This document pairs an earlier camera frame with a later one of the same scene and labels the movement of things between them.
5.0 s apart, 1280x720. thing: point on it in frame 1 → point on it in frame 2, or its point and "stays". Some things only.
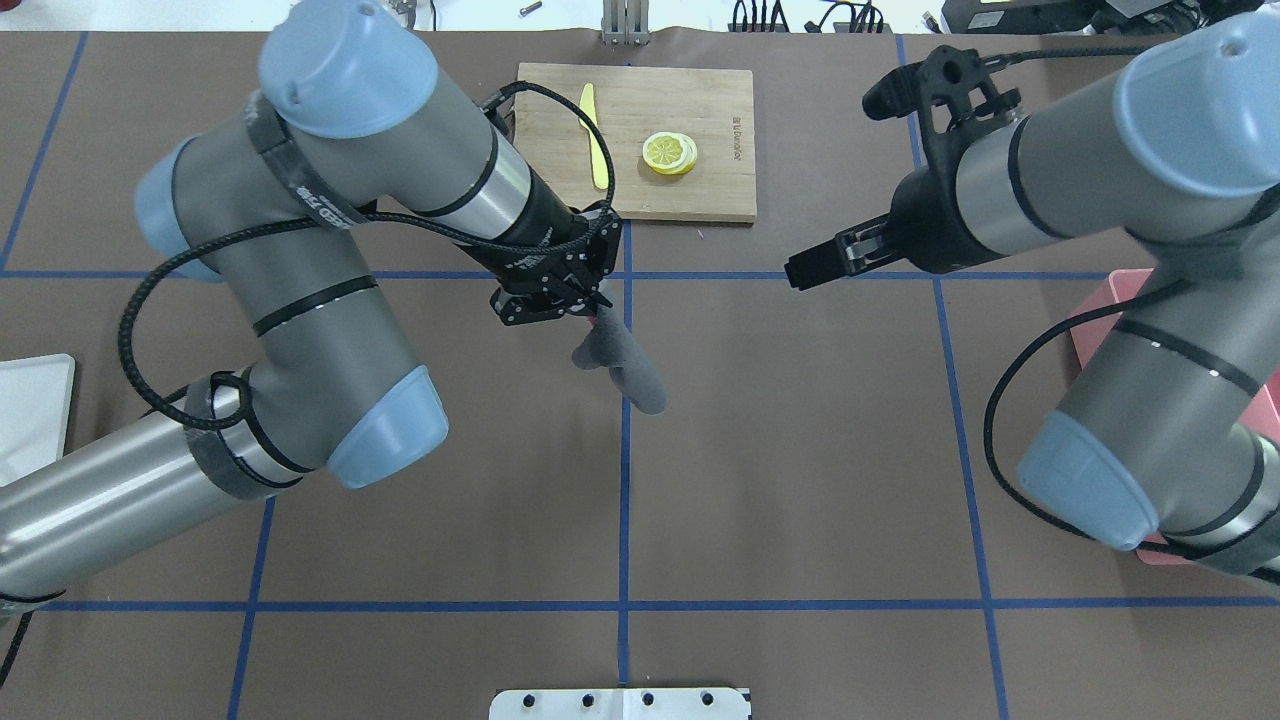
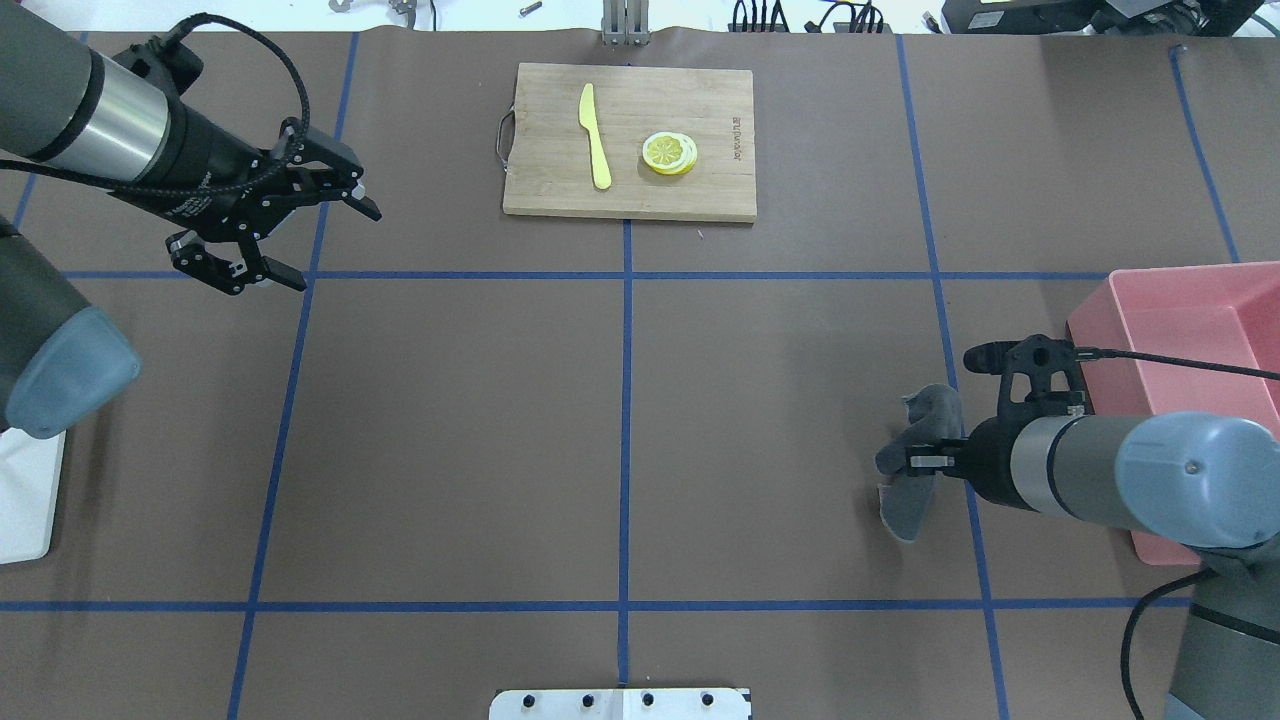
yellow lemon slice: x=669 y=152 stays
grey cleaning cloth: x=608 y=344 → x=934 y=413
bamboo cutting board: x=714 y=107 stays
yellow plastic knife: x=588 y=100 stays
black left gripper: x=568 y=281 → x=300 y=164
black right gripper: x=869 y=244 → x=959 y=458
